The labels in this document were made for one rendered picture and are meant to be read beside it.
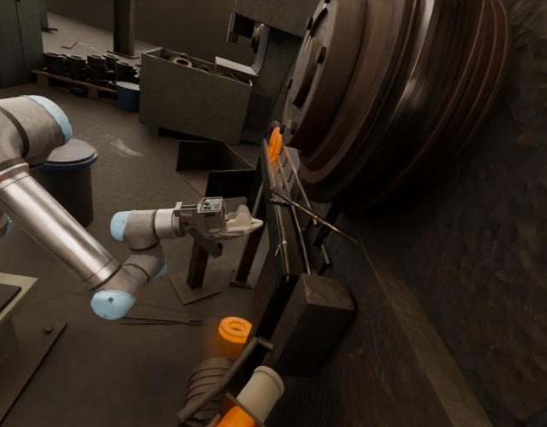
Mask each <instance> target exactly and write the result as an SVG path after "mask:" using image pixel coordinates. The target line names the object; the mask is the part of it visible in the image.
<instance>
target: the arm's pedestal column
mask: <svg viewBox="0 0 547 427"><path fill-rule="evenodd" d="M66 326H67V323H66V322H59V321H52V320H46V319H33V318H27V317H20V316H13V317H12V318H11V319H10V320H9V322H8V323H7V324H6V325H5V326H4V327H3V329H2V330H1V331H0V426H1V424H2V423H3V421H4V420H5V419H6V417H7V416H8V414H9V412H10V411H11V409H12V408H13V406H14V404H15V403H16V402H17V401H18V399H19V397H20V396H21V394H22V393H23V391H24V390H25V388H26V386H28V384H29V383H30V381H31V379H32V378H33V376H34V375H35V373H36V371H37V370H38V369H39V368H40V366H41V364H42V363H43V361H44V360H45V358H46V357H47V355H48V353H49V352H50V351H51V350H52V348H53V346H54V345H55V343H56V342H57V340H58V338H59V337H60V336H61V334H62V333H63V331H64V329H65V328H66Z"/></svg>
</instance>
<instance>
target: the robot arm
mask: <svg viewBox="0 0 547 427"><path fill-rule="evenodd" d="M71 136H72V129H71V125H70V124H69V120H68V118H67V117H66V115H65V114H64V112H63V111H62V110H61V109H60V108H59V107H58V106H57V105H56V104H55V103H53V102H52V101H50V100H48V99H46V98H44V97H40V96H26V95H22V96H19V97H12V98H6V99H0V239H2V238H3V237H4V236H5V235H7V234H8V233H9V231H10V229H11V226H12V221H11V220H13V221H14V222H15V223H16V224H17V225H18V226H19V227H21V228H22V229H23V230H24V231H25V232H26V233H27V234H28V235H30V236H31V237H32V238H33V239H34V240H35V241H37V242H38V243H39V244H40V245H41V246H42V247H43V248H45V249H46V250H47V251H48V252H49V253H50V254H51V255H52V256H54V257H55V258H56V259H57V260H58V261H59V262H60V263H61V264H62V265H63V266H64V267H65V268H66V269H68V270H69V271H70V272H71V273H72V274H73V275H74V276H75V277H77V278H78V279H79V280H80V281H81V282H82V283H83V284H85V285H86V286H87V287H88V288H89V289H91V290H92V291H93V292H94V293H95V295H94V297H93V298H92V300H91V307H92V308H93V311H94V312H95V313H96V314H97V315H99V316H101V317H103V318H105V319H121V318H122V317H123V316H124V315H125V314H126V313H127V312H128V310H129V309H130V308H131V306H133V305H134V304H135V301H136V299H137V298H138V296H139V295H140V294H141V293H142V291H143V290H144V288H145V287H146V285H147V284H148V283H149V281H154V280H158V279H159V278H160V277H161V276H164V274H165V273H166V271H167V264H166V258H165V255H164V254H163V248H162V245H161V242H160V239H176V238H178V237H185V235H186V232H188V233H189V234H190V235H191V236H192V237H193V238H194V239H195V240H196V241H197V242H198V243H199V244H200V245H201V246H202V247H204V248H205V249H206V250H207V251H208V252H209V253H210V254H211V255H212V256H213V257H214V258H219V257H220V256H222V253H223V249H224V244H223V243H222V242H221V241H220V240H231V239H235V238H237V237H240V236H243V235H245V234H248V233H250V232H252V231H254V230H256V229H257V228H259V227H261V226H263V222H262V221H261V220H259V219H253V218H252V217H251V214H250V212H249V210H248V207H247V206H246V205H240V206H239V208H238V210H237V212H235V213H229V214H228V215H225V213H224V212H225V204H224V200H223V197H203V198H202V199H201V200H199V201H200V202H199V201H197V202H196V205H183V203H182V202H177V203H176V207H175V208H173V209H155V210H137V211H135V210H132V211H126V212H119V213H116V214H115V215H114V216H113V218H112V220H111V225H110V230H111V234H112V236H113V238H115V240H116V241H122V242H126V241H127V243H128V246H129V249H130V253H131V256H130V257H129V258H128V260H127V261H126V262H125V263H124V264H123V265H121V264H120V263H119V262H118V261H117V260H116V259H115V258H114V257H113V256H112V255H111V254H110V253H109V252H108V251H107V250H106V249H105V248H104V247H103V246H102V245H101V244H100V243H99V242H98V241H97V240H96V239H95V238H94V237H93V236H92V235H91V234H90V233H89V232H88V231H87V230H86V229H85V228H84V227H83V226H82V225H81V224H80V223H79V222H78V221H77V220H76V219H74V218H73V217H72V216H71V215H70V214H69V213H68V212H67V211H66V210H65V209H64V208H63V207H62V206H61V205H60V204H59V203H58V202H57V201H56V200H55V199H54V198H53V197H52V196H51V195H50V194H49V193H48V192H47V191H46V190H45V189H44V188H43V187H42V186H41V185H40V184H39V183H38V182H37V181H36V180H35V179H34V178H33V177H32V176H31V175H30V174H29V173H30V170H31V169H36V168H39V167H41V166H42V165H43V164H44V163H45V162H46V161H47V159H48V157H49V156H50V154H51V153H52V151H53V150H54V149H55V148H57V147H63V146H64V145H65V144H67V143H68V142H69V141H70V139H71ZM197 204H198V205H197ZM9 219H11V220H9ZM225 227H226V228H227V229H226V228H225Z"/></svg>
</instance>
